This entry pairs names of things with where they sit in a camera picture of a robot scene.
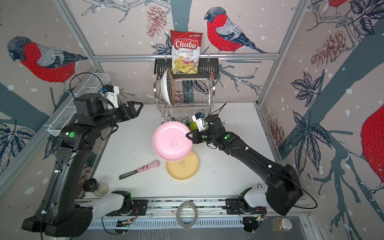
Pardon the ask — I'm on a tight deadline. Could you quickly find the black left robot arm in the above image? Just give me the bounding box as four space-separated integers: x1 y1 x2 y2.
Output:
22 93 144 237

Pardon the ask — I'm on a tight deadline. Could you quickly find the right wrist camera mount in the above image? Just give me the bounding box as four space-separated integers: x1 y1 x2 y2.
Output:
192 113 206 132

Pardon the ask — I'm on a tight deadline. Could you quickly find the lime green bowl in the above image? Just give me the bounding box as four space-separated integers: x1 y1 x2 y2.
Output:
190 121 199 131

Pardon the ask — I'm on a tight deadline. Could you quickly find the pink plate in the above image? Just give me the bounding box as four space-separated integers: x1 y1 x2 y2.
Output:
153 122 193 162

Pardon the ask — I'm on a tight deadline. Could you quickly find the yellow bear plate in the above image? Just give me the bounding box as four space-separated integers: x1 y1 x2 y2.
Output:
166 150 200 180

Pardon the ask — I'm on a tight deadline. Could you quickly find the grey tape roll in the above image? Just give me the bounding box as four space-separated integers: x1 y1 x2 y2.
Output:
176 201 199 229

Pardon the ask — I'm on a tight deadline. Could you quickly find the green leaf pattern cup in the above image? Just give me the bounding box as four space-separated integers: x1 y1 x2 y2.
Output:
183 117 191 128

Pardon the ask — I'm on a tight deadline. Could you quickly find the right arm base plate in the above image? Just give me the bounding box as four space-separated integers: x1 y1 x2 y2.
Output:
223 199 267 215

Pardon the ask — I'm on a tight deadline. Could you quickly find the pink cat paw knife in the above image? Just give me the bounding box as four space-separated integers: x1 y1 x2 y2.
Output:
119 160 160 180

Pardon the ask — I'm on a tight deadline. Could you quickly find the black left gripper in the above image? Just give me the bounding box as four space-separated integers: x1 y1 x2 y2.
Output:
95 100 144 132

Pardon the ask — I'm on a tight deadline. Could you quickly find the white patterned plate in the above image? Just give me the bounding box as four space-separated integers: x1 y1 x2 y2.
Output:
161 70 174 106

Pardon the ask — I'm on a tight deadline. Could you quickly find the steel two-tier dish rack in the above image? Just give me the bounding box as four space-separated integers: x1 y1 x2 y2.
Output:
154 74 216 123

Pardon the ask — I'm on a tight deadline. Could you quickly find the white wire mesh basket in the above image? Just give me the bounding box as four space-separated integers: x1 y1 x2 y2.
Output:
45 74 102 137

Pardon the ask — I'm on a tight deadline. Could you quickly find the Chuba cassava chips bag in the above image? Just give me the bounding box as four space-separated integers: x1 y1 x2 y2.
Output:
171 30 203 75

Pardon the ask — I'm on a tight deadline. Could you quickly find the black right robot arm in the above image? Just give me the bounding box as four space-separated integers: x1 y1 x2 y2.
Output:
186 114 303 216

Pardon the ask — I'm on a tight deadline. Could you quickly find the black wall shelf basket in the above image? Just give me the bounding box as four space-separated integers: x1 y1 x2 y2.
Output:
154 58 219 79

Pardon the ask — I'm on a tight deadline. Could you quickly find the glass jar white lid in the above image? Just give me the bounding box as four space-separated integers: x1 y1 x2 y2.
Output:
270 218 293 233

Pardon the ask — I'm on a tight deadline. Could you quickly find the black lid shaker bottle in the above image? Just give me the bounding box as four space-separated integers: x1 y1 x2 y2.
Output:
83 178 109 198

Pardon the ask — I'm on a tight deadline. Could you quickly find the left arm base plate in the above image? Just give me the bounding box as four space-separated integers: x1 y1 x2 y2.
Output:
107 199 149 217

